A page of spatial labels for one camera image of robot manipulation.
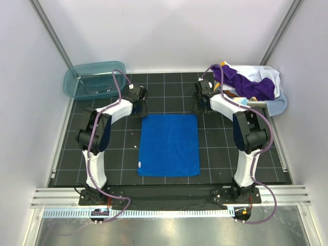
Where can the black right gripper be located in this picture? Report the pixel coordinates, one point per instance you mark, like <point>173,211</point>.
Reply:
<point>195,97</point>

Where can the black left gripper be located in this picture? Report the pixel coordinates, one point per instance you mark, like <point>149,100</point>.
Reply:
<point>144,113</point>

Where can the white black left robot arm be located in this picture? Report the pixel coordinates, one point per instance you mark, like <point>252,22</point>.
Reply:
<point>93,137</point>

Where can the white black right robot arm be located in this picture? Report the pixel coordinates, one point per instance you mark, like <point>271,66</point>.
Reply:
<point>251,134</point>

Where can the black grid cutting mat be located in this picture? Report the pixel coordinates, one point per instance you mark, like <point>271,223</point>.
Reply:
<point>168,93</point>

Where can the teal transparent plastic bin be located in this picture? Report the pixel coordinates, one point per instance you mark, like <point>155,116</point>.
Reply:
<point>95,80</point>

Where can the white laundry basket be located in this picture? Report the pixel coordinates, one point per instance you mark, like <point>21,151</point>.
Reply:
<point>268,84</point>

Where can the white towel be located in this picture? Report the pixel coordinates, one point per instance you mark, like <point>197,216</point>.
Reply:
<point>266,74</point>

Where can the purple towel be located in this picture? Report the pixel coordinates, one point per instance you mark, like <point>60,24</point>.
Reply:
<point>243,82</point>

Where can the light blue towel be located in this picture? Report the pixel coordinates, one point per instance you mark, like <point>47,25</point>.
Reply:
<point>277,106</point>

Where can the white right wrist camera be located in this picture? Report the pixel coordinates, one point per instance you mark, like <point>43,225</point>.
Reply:
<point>205,84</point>

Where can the slotted cable duct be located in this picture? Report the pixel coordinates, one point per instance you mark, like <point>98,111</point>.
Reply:
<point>94,213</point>

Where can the aluminium frame rail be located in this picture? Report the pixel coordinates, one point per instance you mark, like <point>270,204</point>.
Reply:
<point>286,195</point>

